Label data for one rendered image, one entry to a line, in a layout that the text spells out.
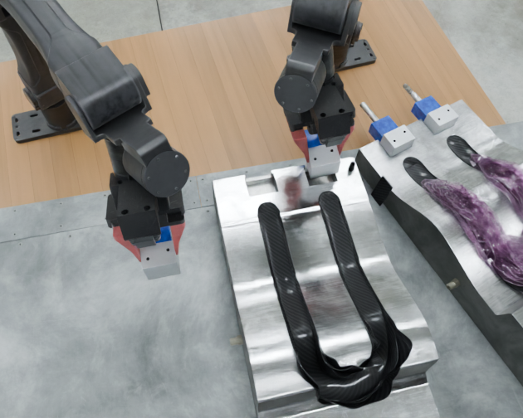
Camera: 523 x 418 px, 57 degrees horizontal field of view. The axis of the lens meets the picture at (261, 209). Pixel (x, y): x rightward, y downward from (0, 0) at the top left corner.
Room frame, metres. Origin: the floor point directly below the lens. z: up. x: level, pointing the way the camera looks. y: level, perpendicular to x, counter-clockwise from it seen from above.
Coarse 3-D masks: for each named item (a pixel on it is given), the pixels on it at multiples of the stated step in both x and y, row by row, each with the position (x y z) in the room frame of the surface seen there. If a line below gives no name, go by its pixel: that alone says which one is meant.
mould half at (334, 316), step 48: (240, 192) 0.40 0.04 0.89; (288, 192) 0.41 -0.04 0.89; (336, 192) 0.41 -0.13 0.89; (240, 240) 0.31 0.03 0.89; (288, 240) 0.32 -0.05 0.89; (240, 288) 0.23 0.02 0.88; (336, 288) 0.24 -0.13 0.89; (384, 288) 0.24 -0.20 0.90; (288, 336) 0.15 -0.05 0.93; (336, 336) 0.16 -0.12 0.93; (288, 384) 0.09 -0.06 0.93
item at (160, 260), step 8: (168, 232) 0.29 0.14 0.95; (160, 240) 0.28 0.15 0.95; (168, 240) 0.28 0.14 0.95; (144, 248) 0.25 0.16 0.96; (152, 248) 0.26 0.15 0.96; (160, 248) 0.26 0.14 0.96; (168, 248) 0.26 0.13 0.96; (144, 256) 0.24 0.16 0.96; (152, 256) 0.24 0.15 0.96; (160, 256) 0.24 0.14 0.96; (168, 256) 0.25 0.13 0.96; (176, 256) 0.25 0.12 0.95; (144, 264) 0.23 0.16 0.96; (152, 264) 0.23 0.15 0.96; (160, 264) 0.23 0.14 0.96; (168, 264) 0.23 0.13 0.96; (176, 264) 0.24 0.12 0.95; (144, 272) 0.22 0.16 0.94; (152, 272) 0.23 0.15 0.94; (160, 272) 0.23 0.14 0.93; (168, 272) 0.23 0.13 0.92; (176, 272) 0.24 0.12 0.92
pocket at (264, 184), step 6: (270, 174) 0.45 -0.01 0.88; (246, 180) 0.43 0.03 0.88; (252, 180) 0.43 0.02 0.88; (258, 180) 0.44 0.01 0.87; (264, 180) 0.44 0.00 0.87; (270, 180) 0.44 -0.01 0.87; (252, 186) 0.43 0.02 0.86; (258, 186) 0.43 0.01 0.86; (264, 186) 0.43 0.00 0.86; (270, 186) 0.43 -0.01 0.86; (276, 186) 0.42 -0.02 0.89; (252, 192) 0.42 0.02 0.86; (258, 192) 0.42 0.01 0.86; (264, 192) 0.42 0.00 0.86; (270, 192) 0.42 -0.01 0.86
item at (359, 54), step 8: (360, 40) 0.88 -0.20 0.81; (336, 48) 0.78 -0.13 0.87; (344, 48) 0.79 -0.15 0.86; (352, 48) 0.85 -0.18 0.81; (360, 48) 0.85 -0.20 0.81; (368, 48) 0.85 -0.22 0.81; (288, 56) 0.81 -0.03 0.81; (336, 56) 0.78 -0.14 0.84; (344, 56) 0.79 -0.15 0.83; (352, 56) 0.82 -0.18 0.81; (360, 56) 0.82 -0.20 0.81; (368, 56) 0.83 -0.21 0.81; (376, 56) 0.83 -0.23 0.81; (336, 64) 0.79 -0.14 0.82; (344, 64) 0.79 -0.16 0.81; (352, 64) 0.80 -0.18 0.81; (360, 64) 0.80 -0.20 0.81; (368, 64) 0.81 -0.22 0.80
